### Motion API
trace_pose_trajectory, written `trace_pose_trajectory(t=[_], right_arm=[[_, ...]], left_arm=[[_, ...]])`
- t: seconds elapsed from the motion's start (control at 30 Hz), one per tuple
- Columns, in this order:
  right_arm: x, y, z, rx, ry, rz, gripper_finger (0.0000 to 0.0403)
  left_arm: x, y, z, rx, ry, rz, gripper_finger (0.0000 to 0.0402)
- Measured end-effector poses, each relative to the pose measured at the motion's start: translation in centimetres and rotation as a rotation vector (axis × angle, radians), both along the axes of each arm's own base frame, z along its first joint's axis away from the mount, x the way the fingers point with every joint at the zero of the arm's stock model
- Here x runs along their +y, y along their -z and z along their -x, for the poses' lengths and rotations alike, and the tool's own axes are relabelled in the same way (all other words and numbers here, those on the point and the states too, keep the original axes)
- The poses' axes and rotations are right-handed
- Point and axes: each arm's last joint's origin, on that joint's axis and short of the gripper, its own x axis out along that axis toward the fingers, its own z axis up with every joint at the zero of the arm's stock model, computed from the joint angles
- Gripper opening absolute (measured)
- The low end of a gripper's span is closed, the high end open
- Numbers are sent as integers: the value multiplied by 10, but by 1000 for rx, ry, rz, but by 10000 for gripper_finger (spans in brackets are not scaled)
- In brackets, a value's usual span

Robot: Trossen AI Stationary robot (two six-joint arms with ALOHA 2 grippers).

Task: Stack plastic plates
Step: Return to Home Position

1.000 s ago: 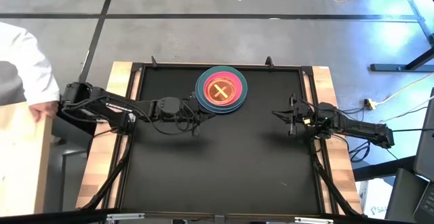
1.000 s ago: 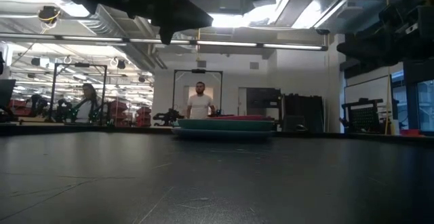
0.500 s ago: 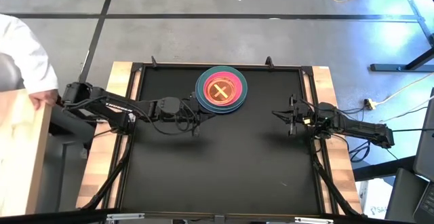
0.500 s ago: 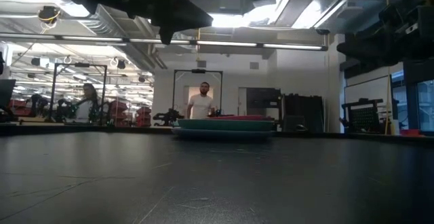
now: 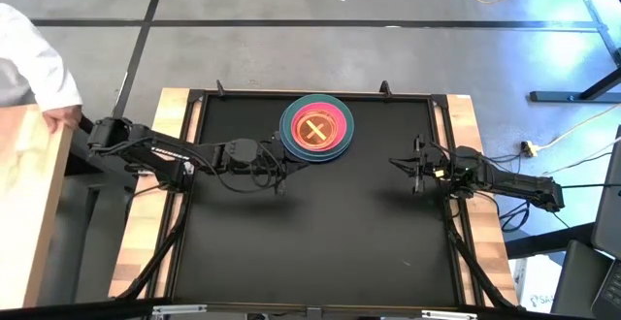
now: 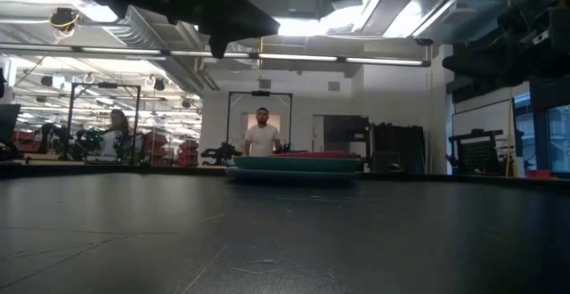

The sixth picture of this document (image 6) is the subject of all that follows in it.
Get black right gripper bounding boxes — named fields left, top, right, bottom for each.
left=442, top=0, right=570, bottom=91

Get pink plastic plate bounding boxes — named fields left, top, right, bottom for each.
left=272, top=151, right=359, bottom=159

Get large teal plastic plate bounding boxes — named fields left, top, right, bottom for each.
left=232, top=155, right=362, bottom=174

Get long ceiling light strip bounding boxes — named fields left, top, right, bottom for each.
left=0, top=43, right=431, bottom=68

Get black pegboard cart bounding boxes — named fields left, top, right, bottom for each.
left=446, top=127, right=505, bottom=176

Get black cabinet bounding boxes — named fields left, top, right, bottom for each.
left=370, top=123, right=428, bottom=175

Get person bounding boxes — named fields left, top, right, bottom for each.
left=98, top=109, right=134, bottom=162
left=242, top=106, right=282, bottom=157

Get red storage bins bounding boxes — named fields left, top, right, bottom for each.
left=177, top=139, right=200, bottom=167

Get dark monitor screen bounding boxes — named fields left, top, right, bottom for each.
left=0, top=103, right=22, bottom=149

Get black station frame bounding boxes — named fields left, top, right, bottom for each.
left=225, top=90, right=294, bottom=157
left=65, top=81, right=143, bottom=162

